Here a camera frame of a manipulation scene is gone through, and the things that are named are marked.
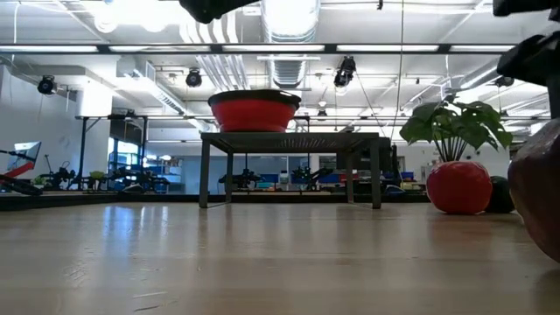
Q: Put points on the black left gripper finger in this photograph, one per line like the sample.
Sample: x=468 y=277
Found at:
x=554 y=100

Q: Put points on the dark red bell pepper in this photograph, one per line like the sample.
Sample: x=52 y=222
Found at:
x=538 y=192

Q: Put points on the brown kiwi fruit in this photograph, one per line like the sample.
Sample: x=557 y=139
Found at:
x=502 y=199

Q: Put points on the large red apple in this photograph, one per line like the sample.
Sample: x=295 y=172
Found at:
x=459 y=188

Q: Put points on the red collapsible colander bowl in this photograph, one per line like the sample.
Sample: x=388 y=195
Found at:
x=254 y=114

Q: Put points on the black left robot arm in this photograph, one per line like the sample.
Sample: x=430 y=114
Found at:
x=210 y=11

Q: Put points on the black background robot arm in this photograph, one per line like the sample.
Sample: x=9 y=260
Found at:
x=135 y=179
x=310 y=175
x=59 y=177
x=242 y=178

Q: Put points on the black ceiling spotlight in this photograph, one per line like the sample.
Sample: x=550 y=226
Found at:
x=345 y=70
x=46 y=85
x=193 y=79
x=505 y=81

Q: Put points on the green plant in white pot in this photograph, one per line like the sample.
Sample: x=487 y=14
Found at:
x=455 y=127

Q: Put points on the blue storage bin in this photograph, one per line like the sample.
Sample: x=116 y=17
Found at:
x=269 y=178

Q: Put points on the black overhead beam with lights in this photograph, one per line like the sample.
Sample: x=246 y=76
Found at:
x=105 y=49

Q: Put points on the tilted computer monitor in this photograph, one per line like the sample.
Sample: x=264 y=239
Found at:
x=26 y=153

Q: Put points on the silver ventilation duct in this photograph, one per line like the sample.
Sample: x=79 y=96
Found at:
x=289 y=26

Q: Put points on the black background station frame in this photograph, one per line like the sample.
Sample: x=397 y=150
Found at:
x=82 y=153

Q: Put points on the black aluminium table frame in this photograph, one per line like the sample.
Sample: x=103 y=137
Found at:
x=26 y=202

